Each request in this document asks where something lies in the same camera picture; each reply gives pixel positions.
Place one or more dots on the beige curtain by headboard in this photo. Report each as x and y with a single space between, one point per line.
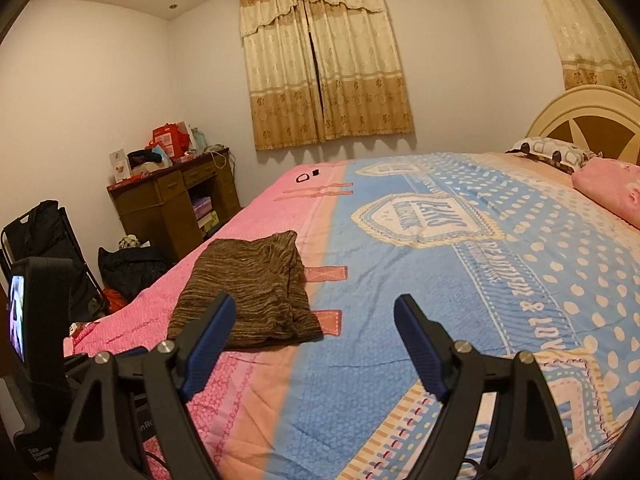
590 47

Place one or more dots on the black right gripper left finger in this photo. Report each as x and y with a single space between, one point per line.
132 395

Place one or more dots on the beige patterned window curtain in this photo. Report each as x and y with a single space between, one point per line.
322 70

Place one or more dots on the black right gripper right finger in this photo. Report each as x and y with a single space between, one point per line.
498 414

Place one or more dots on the white card box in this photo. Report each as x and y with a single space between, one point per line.
120 166

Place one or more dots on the brown knitted sweater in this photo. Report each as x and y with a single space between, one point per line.
265 278

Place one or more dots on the pink and blue bedspread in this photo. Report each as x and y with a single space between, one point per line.
499 249

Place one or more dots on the dark wooden desk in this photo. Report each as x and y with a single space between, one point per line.
175 209

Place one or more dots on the cream wooden headboard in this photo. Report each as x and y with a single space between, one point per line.
601 119

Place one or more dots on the pink pillow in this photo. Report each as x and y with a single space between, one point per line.
612 184

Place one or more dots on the black folding chair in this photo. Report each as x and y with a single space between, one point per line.
45 231

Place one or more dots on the black screen device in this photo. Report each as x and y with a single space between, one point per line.
36 396

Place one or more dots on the black bag on floor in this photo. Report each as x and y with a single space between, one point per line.
130 271

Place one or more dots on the red gift box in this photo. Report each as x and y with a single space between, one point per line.
172 138

